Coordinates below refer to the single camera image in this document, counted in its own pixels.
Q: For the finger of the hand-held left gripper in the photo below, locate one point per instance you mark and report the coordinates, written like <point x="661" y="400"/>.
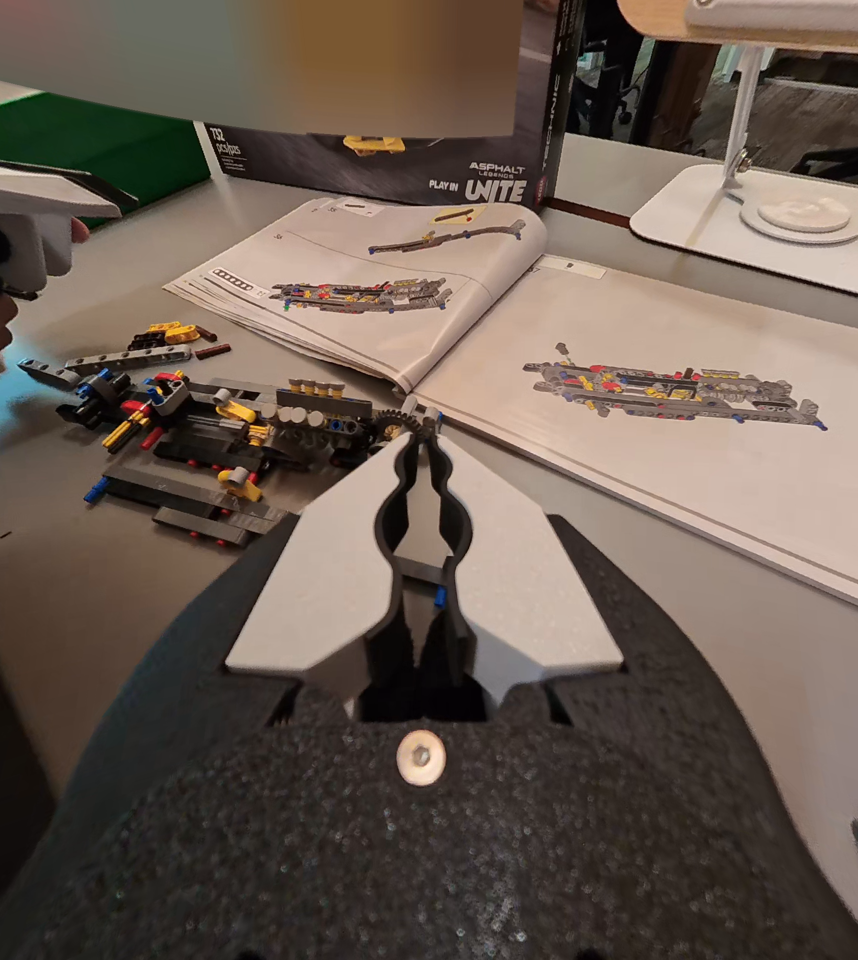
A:
<point x="106" y="191"/>
<point x="23" y="195"/>

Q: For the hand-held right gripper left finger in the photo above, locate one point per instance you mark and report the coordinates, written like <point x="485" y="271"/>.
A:
<point x="309" y="600"/>

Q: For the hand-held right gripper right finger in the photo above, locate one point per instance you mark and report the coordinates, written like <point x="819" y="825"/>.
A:
<point x="534" y="600"/>

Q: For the instruction booklet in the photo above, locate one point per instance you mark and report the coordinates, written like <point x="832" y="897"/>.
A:
<point x="624" y="337"/>

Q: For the black lego connector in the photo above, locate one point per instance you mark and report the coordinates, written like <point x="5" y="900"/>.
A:
<point x="145" y="341"/>

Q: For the white lego beam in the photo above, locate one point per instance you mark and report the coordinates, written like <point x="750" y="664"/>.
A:
<point x="128" y="358"/>

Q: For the yellow lego connector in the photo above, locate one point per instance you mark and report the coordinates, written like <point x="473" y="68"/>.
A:
<point x="173" y="331"/>

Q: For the lego car chassis assembly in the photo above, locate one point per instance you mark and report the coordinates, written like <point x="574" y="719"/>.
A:
<point x="309" y="427"/>

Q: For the yellow car lego box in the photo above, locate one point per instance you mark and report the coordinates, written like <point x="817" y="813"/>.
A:
<point x="399" y="176"/>

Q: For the green storage box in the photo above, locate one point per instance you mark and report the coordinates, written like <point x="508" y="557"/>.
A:
<point x="98" y="142"/>

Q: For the white lamp base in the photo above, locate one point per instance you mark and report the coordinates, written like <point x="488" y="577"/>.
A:
<point x="699" y="217"/>

